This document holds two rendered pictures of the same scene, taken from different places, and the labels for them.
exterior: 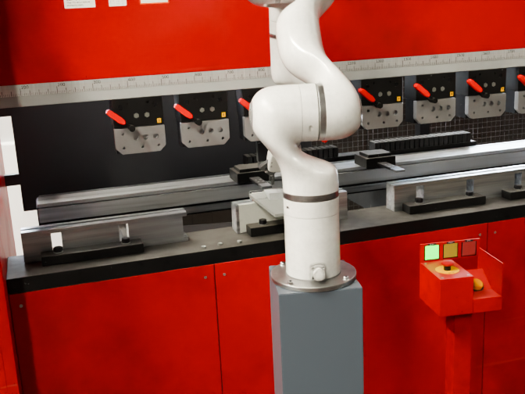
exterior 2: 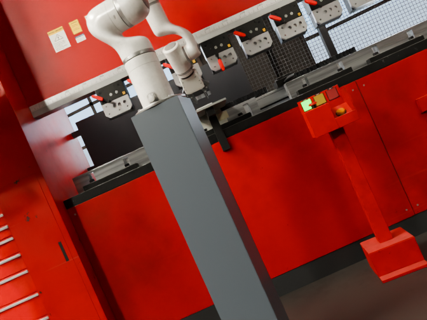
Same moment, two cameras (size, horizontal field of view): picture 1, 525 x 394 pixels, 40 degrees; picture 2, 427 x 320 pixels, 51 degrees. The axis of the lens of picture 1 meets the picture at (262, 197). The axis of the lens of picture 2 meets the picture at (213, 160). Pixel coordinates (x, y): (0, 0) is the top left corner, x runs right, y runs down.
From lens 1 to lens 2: 106 cm
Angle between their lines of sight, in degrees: 23
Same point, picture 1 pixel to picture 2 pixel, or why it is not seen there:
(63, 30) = (58, 63)
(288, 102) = (98, 8)
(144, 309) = (144, 199)
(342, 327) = (175, 124)
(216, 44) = not seen: hidden behind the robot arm
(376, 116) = (253, 44)
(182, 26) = not seen: hidden behind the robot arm
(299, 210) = (128, 66)
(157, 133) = (124, 100)
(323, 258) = (152, 88)
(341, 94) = not seen: outside the picture
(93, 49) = (77, 68)
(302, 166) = (118, 40)
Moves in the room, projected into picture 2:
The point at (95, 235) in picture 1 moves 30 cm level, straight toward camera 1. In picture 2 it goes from (112, 168) to (93, 171)
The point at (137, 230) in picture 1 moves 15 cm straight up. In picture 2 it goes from (134, 158) to (122, 132)
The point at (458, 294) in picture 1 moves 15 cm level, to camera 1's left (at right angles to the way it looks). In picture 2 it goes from (323, 118) to (290, 132)
